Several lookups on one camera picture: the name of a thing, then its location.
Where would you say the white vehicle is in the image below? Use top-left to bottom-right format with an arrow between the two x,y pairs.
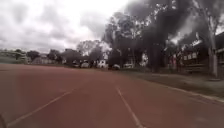
123,62 -> 135,70
111,63 -> 122,71
96,59 -> 108,69
80,61 -> 91,69

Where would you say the row of trees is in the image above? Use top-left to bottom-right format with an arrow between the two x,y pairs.
13,39 -> 105,66

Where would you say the group of large dark trees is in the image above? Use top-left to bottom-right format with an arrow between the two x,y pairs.
101,0 -> 224,73

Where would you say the grey building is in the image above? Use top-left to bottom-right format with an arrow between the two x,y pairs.
31,54 -> 56,65

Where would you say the grass strip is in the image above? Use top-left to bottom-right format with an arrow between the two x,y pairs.
123,70 -> 224,98

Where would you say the dark building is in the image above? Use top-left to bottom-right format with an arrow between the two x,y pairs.
166,31 -> 224,75

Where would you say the tree with pale trunk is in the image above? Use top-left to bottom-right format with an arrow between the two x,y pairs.
204,6 -> 221,79

